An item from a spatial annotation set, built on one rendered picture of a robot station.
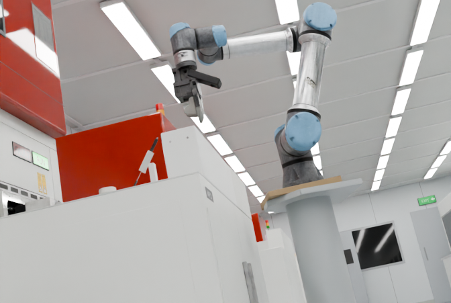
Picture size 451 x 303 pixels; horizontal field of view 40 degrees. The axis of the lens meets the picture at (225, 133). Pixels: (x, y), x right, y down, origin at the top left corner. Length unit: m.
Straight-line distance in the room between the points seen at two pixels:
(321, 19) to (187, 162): 0.83
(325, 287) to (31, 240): 0.95
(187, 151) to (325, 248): 0.69
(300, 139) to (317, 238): 0.33
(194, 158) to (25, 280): 0.52
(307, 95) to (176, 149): 0.64
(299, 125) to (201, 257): 0.71
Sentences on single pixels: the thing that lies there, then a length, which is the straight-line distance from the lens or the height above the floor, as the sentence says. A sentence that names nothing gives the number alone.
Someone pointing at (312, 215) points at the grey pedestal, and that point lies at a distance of 2.11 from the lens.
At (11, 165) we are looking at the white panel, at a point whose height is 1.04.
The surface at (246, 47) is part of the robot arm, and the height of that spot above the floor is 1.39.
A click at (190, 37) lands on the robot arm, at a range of 2.14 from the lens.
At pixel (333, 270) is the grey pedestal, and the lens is 2.09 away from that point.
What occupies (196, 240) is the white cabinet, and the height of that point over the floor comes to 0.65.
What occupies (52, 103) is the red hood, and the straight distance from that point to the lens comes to 2.31.
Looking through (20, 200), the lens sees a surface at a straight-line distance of 2.00.
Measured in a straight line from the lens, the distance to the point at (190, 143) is 1.62.
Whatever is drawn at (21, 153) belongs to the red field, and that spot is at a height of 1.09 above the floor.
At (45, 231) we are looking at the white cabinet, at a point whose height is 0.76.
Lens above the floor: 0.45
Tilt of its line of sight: 17 degrees up
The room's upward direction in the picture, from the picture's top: 11 degrees counter-clockwise
